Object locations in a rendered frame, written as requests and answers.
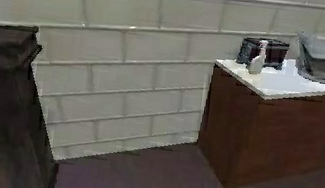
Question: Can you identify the brown cabinet with white top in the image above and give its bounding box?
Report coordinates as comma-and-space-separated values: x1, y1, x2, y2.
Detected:
192, 49, 325, 188

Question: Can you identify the dark box container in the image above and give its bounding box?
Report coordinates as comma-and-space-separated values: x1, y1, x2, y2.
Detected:
235, 35, 292, 72

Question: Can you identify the white spray bottle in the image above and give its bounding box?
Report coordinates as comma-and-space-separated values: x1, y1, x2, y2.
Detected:
246, 38, 270, 77

